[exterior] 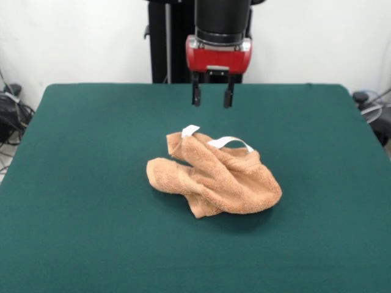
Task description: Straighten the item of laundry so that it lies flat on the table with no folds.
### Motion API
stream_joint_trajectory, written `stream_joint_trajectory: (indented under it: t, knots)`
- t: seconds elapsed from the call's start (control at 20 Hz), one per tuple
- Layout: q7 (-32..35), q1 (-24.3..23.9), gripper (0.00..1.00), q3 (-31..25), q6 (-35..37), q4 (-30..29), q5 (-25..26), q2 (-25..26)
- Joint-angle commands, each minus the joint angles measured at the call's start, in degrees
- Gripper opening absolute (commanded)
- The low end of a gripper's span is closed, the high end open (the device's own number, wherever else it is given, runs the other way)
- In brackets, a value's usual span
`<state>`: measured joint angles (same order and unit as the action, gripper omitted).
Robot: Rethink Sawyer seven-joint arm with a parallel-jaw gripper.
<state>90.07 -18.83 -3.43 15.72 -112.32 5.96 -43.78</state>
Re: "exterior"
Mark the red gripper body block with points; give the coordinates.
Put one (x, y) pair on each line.
(218, 58)

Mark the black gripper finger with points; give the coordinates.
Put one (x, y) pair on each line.
(196, 96)
(229, 97)

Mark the tan terry towel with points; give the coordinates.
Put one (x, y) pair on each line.
(220, 180)

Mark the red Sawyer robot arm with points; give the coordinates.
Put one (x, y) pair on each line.
(220, 18)

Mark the dark green table cloth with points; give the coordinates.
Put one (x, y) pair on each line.
(91, 183)

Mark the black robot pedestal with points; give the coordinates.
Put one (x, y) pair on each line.
(159, 45)

